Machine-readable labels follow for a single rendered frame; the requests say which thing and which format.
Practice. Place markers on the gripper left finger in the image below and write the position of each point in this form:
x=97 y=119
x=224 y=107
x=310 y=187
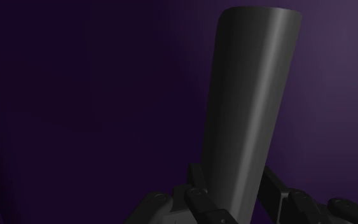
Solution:
x=194 y=198

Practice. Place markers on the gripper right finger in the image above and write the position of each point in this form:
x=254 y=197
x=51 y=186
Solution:
x=302 y=201

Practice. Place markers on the dark grey tall cylinder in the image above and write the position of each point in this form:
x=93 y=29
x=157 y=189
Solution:
x=247 y=102

